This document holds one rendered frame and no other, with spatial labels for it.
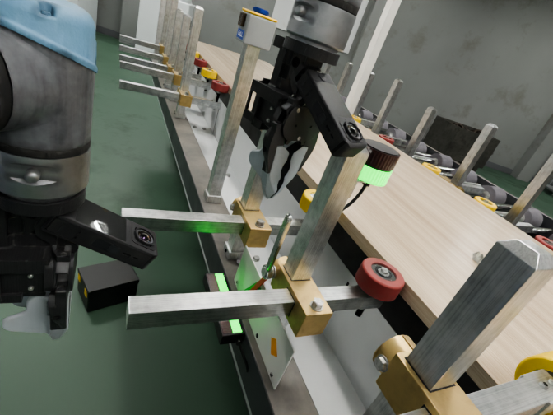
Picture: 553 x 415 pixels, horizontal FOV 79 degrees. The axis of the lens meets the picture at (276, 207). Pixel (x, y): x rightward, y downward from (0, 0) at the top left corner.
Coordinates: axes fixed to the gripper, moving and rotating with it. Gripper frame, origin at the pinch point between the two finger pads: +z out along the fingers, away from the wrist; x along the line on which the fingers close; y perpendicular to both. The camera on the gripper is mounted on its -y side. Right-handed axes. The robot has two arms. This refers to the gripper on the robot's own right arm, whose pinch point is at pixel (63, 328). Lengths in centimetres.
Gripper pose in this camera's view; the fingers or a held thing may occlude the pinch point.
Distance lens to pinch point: 50.6
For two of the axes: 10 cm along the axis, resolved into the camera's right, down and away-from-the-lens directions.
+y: -8.8, -0.7, -4.6
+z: -3.1, 8.3, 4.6
